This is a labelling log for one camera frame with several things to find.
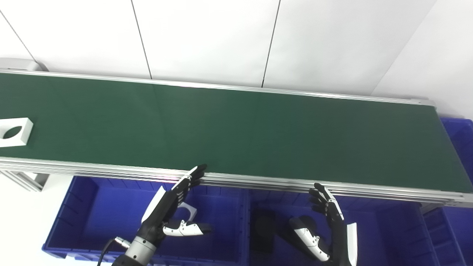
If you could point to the grey conveyor end housing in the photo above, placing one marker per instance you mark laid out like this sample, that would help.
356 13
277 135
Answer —
22 63

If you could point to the green conveyor belt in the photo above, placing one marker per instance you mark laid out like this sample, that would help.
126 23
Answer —
258 183
240 133

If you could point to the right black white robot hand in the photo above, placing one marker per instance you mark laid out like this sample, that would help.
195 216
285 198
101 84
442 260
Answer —
338 236

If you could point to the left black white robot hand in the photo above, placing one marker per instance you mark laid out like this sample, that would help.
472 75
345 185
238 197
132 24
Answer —
162 210

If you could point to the white square part round hole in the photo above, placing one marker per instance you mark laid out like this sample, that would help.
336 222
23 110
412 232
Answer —
26 131

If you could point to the black part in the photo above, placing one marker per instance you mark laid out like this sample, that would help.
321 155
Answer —
263 229

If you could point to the aluminium conveyor support leg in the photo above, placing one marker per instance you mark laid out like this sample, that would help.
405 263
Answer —
29 181

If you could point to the large blue plastic bin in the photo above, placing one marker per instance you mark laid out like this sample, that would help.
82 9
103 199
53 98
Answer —
463 147
111 214
388 236

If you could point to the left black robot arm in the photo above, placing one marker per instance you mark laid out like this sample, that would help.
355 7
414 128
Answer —
138 251

